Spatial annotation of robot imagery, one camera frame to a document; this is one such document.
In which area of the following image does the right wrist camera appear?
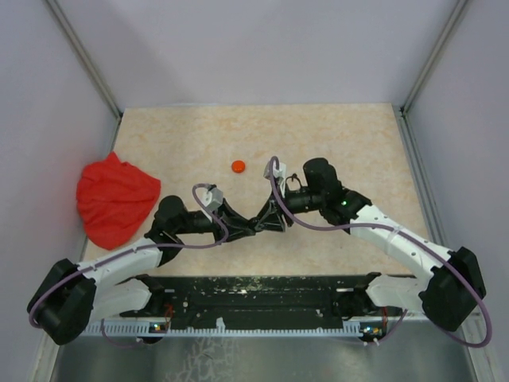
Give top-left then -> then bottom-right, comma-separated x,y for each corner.
263,162 -> 287,189

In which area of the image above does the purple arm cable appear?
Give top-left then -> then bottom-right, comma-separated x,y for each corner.
29,182 -> 230,349
268,155 -> 494,349

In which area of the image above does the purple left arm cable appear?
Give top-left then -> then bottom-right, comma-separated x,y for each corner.
29,182 -> 230,349

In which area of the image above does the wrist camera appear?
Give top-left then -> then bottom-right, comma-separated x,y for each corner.
200,185 -> 223,212
263,162 -> 287,189

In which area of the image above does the aluminium corner post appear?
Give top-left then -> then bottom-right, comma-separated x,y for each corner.
399,0 -> 472,116
42,0 -> 123,122

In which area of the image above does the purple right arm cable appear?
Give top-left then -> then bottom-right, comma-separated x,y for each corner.
268,155 -> 494,349

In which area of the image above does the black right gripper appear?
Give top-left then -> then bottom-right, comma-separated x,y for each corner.
255,180 -> 325,232

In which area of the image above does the red crumpled cloth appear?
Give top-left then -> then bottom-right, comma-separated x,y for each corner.
76,152 -> 161,251

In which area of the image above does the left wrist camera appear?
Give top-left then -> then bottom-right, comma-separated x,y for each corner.
200,185 -> 223,212

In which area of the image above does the aluminium side rail right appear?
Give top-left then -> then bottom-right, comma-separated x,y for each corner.
395,111 -> 482,319

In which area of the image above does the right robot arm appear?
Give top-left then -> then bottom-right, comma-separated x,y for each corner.
264,157 -> 486,332

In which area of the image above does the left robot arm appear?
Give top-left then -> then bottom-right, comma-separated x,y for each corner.
27,191 -> 260,345

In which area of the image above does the black round charging case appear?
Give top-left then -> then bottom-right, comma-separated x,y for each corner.
249,217 -> 258,229

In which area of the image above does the white slotted cable duct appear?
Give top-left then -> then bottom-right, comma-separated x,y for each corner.
80,317 -> 387,339

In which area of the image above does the aluminium corner post right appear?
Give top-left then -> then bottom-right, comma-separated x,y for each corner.
399,0 -> 472,116

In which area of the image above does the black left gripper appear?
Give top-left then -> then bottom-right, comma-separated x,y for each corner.
174,198 -> 256,245

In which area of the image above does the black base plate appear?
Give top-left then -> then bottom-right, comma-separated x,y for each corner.
119,272 -> 398,345

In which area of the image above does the aluminium corner post left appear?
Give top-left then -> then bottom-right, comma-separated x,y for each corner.
42,0 -> 123,122

